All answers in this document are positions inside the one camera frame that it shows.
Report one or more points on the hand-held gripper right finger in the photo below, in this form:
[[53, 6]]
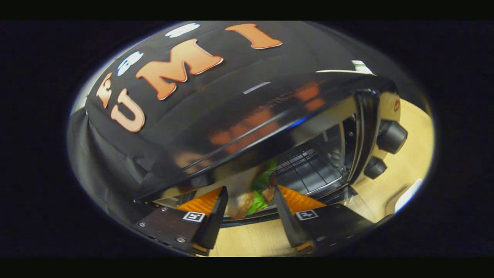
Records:
[[286, 224]]

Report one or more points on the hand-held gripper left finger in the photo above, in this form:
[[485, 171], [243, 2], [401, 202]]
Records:
[[214, 224]]

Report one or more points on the lettuce sandwich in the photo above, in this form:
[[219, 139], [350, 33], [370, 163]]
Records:
[[256, 199]]

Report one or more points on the black toaster oven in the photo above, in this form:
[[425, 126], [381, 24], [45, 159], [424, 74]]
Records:
[[251, 116]]

